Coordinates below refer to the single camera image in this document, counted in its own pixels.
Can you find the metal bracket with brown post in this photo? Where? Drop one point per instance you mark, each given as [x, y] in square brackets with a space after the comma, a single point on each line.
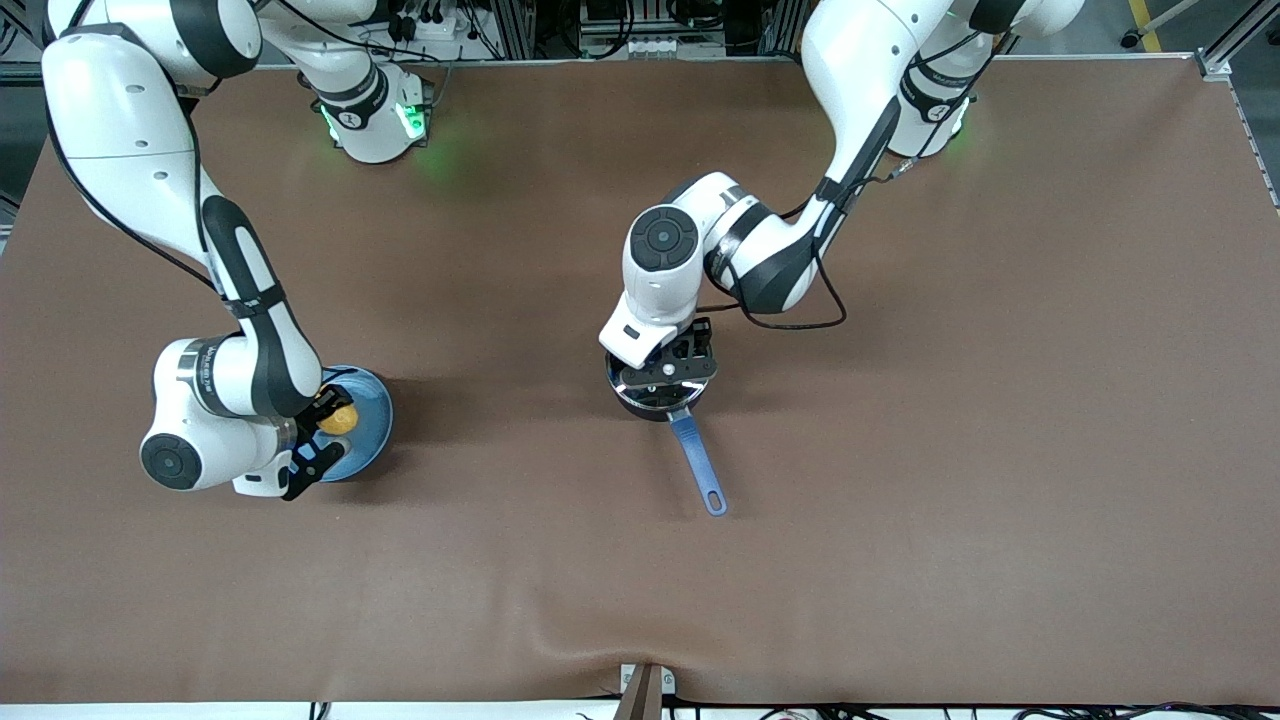
[645, 690]

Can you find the brown table mat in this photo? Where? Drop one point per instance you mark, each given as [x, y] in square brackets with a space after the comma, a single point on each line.
[900, 560]

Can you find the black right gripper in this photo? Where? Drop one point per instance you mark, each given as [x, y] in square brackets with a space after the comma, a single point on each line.
[318, 408]

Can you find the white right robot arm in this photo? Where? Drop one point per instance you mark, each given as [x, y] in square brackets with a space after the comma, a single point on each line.
[130, 150]

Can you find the blue round plate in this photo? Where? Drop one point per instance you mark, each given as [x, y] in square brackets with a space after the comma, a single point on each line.
[370, 430]

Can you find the aluminium frame profile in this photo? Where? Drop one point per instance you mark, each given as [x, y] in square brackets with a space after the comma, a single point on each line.
[1235, 40]

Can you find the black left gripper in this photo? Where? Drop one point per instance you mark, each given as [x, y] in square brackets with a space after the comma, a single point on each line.
[694, 346]

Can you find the yellow toy potato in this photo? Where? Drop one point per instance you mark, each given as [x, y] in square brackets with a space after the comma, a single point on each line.
[340, 420]

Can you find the white power strip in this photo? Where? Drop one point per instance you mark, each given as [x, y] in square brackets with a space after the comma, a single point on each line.
[652, 46]

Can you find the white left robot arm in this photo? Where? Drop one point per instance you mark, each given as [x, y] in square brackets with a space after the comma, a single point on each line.
[850, 60]

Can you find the glass lid with blue knob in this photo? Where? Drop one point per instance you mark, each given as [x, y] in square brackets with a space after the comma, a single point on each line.
[650, 397]

